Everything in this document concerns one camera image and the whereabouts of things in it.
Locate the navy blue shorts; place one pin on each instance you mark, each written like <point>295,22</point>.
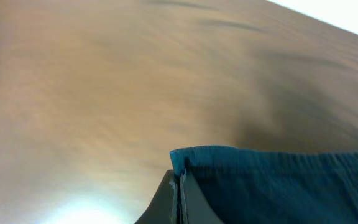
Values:
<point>245,186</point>

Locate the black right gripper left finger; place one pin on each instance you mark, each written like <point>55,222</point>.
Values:
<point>163,206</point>

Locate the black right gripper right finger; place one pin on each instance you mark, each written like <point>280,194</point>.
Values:
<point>194,208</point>

